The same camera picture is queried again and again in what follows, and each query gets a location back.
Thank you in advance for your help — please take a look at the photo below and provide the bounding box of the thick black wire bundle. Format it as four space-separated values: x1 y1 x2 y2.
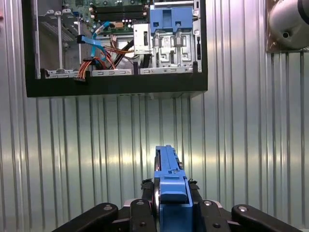
113 40 136 71

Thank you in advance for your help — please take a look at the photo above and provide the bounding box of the grey metal drive cage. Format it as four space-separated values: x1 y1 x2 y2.
132 23 201 70

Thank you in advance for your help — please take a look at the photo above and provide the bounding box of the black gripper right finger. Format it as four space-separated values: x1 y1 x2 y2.
189 178 302 232

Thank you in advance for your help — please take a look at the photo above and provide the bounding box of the orange red power wire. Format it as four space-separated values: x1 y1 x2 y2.
73 45 135 84

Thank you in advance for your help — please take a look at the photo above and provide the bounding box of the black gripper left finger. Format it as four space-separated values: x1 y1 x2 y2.
52 178 155 232

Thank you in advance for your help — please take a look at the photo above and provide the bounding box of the black RAM slot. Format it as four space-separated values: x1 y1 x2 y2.
95 6 145 10
95 13 145 18
95 9 145 14
95 16 145 21

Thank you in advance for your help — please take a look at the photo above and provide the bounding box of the blue data wire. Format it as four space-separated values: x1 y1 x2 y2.
76 20 114 71

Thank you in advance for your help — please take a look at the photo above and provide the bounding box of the blue plastic drive bracket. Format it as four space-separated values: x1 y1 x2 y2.
149 6 195 34

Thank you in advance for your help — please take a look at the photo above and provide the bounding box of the black PC case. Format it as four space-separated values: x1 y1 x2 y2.
21 0 209 99

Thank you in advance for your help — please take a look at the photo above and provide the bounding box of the green motherboard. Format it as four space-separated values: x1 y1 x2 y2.
74 0 155 33

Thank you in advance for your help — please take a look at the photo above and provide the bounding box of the hard disk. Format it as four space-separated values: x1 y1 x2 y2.
152 144 195 232

